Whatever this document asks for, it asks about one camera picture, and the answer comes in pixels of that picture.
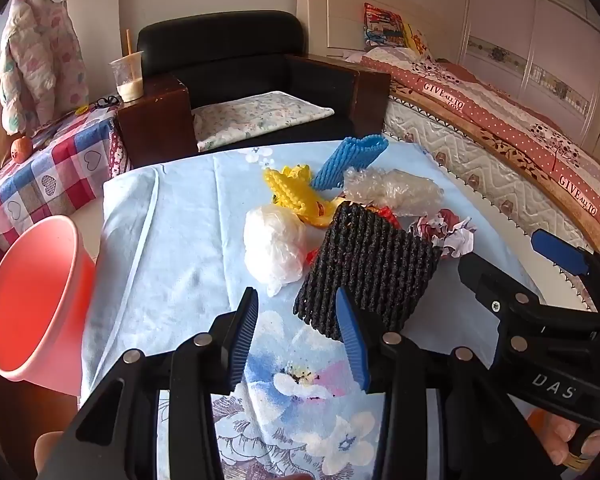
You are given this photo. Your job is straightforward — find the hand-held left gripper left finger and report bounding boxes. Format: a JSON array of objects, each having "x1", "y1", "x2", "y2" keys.
[{"x1": 37, "y1": 287, "x2": 260, "y2": 480}]

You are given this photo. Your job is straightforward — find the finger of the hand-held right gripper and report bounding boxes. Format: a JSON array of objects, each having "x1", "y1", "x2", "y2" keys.
[
  {"x1": 531, "y1": 229, "x2": 600, "y2": 312},
  {"x1": 457, "y1": 251, "x2": 542, "y2": 357}
]

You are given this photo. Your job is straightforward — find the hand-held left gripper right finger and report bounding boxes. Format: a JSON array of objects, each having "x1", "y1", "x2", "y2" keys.
[{"x1": 336, "y1": 285, "x2": 563, "y2": 480}]

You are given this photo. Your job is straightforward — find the printed paper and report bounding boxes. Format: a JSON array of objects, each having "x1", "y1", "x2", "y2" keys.
[{"x1": 410, "y1": 210, "x2": 476, "y2": 261}]

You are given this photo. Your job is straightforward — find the black foam net sleeve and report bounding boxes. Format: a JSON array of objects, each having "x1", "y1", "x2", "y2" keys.
[{"x1": 293, "y1": 201, "x2": 443, "y2": 343}]

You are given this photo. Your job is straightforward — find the white plastic bag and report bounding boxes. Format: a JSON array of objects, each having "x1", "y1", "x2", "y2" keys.
[{"x1": 243, "y1": 205, "x2": 313, "y2": 297}]

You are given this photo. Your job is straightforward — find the red snack wrapper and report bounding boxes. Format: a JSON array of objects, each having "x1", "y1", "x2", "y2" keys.
[{"x1": 372, "y1": 204, "x2": 400, "y2": 228}]

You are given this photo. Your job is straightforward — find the clear bubble wrap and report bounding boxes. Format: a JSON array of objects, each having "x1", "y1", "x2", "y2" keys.
[{"x1": 342, "y1": 167, "x2": 444, "y2": 217}]

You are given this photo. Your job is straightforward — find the yellow foam net sleeve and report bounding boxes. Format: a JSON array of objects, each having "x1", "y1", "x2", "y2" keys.
[{"x1": 263, "y1": 164, "x2": 341, "y2": 228}]

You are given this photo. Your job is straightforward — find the blue foam net sleeve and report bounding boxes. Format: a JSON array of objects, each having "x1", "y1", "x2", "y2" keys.
[{"x1": 310, "y1": 135, "x2": 390, "y2": 193}]

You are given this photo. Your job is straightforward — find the pink plastic bucket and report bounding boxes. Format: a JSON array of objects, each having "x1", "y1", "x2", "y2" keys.
[{"x1": 0, "y1": 215, "x2": 98, "y2": 396}]

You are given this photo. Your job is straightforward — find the person's right hand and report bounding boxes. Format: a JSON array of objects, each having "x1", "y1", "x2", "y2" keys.
[{"x1": 527, "y1": 405, "x2": 600, "y2": 468}]

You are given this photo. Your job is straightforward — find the person's left hand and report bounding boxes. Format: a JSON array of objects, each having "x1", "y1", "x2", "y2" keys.
[{"x1": 34, "y1": 432, "x2": 73, "y2": 476}]

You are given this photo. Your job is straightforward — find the light blue floral sheet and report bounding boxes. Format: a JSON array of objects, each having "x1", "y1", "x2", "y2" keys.
[{"x1": 77, "y1": 137, "x2": 546, "y2": 480}]

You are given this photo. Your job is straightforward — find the quilted mattress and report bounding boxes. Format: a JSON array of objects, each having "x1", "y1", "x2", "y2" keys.
[{"x1": 382, "y1": 92, "x2": 600, "y2": 311}]

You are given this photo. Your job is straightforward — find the bed with patterned bedding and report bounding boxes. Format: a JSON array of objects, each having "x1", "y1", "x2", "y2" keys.
[{"x1": 360, "y1": 42, "x2": 600, "y2": 261}]

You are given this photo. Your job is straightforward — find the floral seat cushion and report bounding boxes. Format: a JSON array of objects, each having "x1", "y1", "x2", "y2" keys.
[{"x1": 192, "y1": 91, "x2": 336, "y2": 153}]

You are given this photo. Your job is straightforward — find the white wardrobe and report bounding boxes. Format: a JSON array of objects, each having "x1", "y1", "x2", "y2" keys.
[{"x1": 460, "y1": 0, "x2": 600, "y2": 161}]

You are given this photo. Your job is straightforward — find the yellow printed pillow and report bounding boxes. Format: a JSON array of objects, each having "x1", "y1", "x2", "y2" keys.
[{"x1": 402, "y1": 22, "x2": 432, "y2": 57}]

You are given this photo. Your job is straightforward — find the checkered tablecloth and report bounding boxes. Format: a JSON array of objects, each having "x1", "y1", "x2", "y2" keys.
[{"x1": 0, "y1": 105, "x2": 131, "y2": 261}]

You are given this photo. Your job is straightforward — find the black eyeglasses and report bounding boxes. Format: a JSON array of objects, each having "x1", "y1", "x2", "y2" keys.
[{"x1": 87, "y1": 94, "x2": 123, "y2": 111}]

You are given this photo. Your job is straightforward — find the black armchair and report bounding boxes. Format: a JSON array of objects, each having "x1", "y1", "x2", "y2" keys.
[{"x1": 117, "y1": 10, "x2": 392, "y2": 171}]

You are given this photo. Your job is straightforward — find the colourful printed pillow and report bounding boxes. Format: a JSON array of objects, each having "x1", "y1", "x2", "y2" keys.
[{"x1": 362, "y1": 2, "x2": 409, "y2": 53}]

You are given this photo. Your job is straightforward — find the plastic cup with milky drink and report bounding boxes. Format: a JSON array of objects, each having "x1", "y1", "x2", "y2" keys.
[{"x1": 110, "y1": 51, "x2": 146, "y2": 102}]

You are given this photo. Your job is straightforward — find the cream bed headboard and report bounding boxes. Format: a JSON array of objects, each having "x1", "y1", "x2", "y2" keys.
[{"x1": 296, "y1": 0, "x2": 473, "y2": 61}]

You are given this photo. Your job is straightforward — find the pastel puffy jacket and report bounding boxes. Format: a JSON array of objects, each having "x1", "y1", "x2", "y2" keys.
[{"x1": 0, "y1": 0, "x2": 90, "y2": 136}]

